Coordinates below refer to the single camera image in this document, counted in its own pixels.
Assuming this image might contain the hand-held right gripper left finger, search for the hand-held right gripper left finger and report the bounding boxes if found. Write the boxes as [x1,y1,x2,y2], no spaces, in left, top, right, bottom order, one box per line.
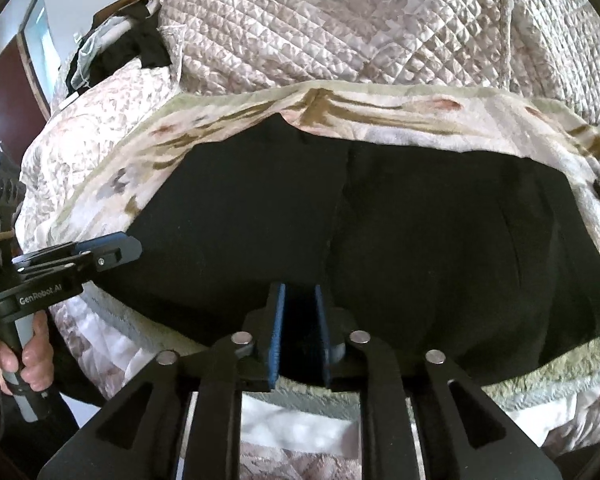
[50,282,287,480]

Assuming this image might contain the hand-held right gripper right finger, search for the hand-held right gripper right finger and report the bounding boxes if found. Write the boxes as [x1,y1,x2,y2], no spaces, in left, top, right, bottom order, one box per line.
[314,284,563,480]

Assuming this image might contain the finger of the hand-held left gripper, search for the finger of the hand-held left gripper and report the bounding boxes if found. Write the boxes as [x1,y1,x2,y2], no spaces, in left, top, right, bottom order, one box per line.
[17,236,143,281]
[12,232,128,265]

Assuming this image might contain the black pants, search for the black pants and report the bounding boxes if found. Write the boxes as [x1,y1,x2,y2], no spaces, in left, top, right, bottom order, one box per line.
[82,115,600,386]

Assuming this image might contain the person's left forearm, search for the person's left forearm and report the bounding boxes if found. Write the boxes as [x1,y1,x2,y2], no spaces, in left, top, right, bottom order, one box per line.
[0,370,83,480]

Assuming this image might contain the person's left hand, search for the person's left hand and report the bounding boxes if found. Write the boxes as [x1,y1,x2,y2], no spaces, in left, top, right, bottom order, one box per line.
[0,312,56,396]

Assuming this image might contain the floral bed sheet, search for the floral bed sheet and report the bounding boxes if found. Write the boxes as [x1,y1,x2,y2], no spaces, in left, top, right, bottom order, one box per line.
[17,62,581,480]

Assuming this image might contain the brown door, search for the brown door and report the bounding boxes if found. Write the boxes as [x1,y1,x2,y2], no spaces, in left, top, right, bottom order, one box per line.
[0,35,51,153]

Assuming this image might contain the white cloth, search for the white cloth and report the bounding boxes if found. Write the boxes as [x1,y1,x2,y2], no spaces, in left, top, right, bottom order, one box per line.
[72,15,148,90]

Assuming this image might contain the dark cloth pile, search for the dark cloth pile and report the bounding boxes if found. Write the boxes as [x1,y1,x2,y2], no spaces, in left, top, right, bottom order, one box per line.
[65,2,173,96]

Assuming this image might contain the fleece blanket with floral side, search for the fleece blanket with floral side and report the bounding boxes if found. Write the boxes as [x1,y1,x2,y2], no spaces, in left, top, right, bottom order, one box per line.
[25,80,600,461]

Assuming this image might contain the wooden headboard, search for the wooden headboard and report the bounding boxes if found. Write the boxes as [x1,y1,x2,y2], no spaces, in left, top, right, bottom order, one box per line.
[92,0,167,28]

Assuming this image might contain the quilted beige bedspread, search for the quilted beige bedspread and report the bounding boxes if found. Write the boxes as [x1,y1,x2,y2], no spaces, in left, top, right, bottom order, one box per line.
[157,0,600,126]

